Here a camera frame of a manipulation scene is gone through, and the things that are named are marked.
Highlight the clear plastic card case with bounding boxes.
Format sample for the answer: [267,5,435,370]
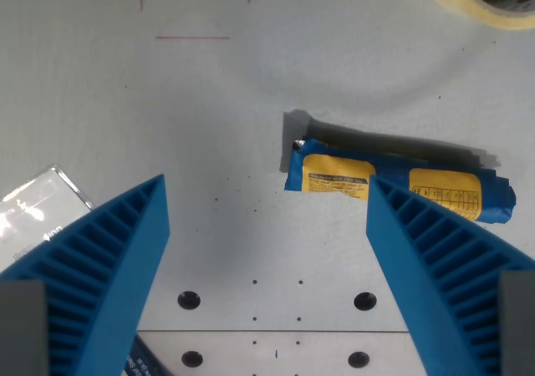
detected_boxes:
[0,164,95,271]

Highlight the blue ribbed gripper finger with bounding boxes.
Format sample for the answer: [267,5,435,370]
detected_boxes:
[0,173,172,376]
[366,175,535,376]

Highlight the blue yellow snack wrapper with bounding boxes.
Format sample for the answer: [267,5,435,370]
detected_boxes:
[283,138,517,226]

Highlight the blue printed strap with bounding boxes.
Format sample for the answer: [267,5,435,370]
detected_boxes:
[121,334,173,376]

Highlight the yellow tape roll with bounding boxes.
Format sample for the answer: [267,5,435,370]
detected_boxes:
[417,0,535,31]

